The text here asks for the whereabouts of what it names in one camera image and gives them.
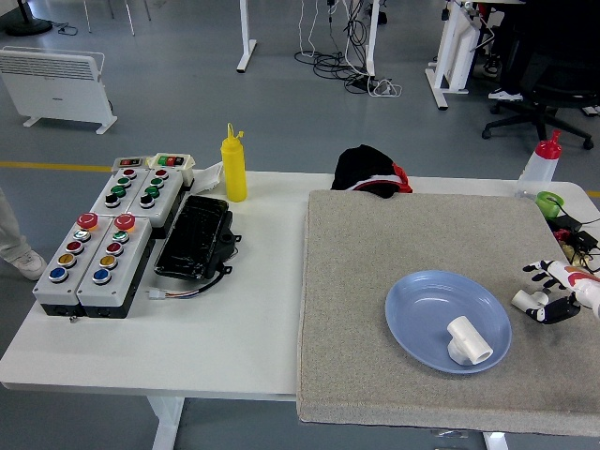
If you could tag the yellow squeeze bottle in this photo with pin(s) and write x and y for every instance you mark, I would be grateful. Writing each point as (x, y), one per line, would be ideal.
(233, 173)

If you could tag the white table leg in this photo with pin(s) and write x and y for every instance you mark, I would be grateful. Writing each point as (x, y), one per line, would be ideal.
(166, 422)
(496, 441)

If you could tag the white desk leg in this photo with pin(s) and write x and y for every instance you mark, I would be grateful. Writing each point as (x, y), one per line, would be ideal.
(246, 33)
(371, 42)

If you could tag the standing person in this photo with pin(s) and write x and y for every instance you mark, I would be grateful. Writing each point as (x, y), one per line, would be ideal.
(25, 265)

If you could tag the grey-brown mat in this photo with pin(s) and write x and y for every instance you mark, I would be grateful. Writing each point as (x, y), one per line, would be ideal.
(375, 281)

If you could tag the white desk frame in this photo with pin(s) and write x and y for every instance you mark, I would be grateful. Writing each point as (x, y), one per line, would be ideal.
(452, 51)

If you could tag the clear squeeze bottle red cap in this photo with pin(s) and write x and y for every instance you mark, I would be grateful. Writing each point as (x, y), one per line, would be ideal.
(536, 171)

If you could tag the black red white cloth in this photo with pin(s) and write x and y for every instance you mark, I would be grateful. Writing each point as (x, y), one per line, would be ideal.
(365, 171)

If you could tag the grey button box red mushroom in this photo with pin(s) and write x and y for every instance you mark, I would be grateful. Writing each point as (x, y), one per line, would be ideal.
(110, 281)
(58, 276)

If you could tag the black power adapter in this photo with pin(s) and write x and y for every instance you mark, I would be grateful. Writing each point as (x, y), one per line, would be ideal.
(586, 239)

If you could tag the blue plastic plate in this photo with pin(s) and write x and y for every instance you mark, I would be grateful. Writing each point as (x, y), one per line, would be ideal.
(422, 309)

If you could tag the white paper booklet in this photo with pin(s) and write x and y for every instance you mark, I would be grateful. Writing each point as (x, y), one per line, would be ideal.
(208, 178)

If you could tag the large white tee pipe fitting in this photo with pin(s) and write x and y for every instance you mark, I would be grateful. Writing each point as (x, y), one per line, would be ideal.
(469, 340)

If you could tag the small white tee pipe fitting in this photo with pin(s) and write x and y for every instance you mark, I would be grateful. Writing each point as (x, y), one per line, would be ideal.
(524, 299)

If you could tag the grey button box green buttons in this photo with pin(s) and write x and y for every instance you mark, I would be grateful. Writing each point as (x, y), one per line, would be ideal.
(157, 192)
(117, 187)

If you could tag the green tape roll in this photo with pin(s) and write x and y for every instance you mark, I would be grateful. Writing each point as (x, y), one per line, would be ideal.
(546, 201)

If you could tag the black round stand base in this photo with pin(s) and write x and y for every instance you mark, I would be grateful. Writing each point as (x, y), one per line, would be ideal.
(28, 25)

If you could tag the white electric heater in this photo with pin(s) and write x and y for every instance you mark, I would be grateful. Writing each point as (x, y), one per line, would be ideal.
(51, 94)

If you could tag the black wrapped electronic module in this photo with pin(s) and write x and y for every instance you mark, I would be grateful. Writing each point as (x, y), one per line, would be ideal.
(194, 236)

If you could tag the black office chair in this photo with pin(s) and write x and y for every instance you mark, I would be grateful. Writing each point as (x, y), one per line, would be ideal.
(560, 84)

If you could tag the small grey switch box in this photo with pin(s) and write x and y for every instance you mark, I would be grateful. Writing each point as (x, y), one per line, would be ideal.
(129, 162)

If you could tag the cream switch box green red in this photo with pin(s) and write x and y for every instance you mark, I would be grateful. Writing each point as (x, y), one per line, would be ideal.
(171, 161)

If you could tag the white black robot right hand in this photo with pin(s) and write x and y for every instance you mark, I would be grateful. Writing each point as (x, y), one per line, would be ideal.
(579, 283)

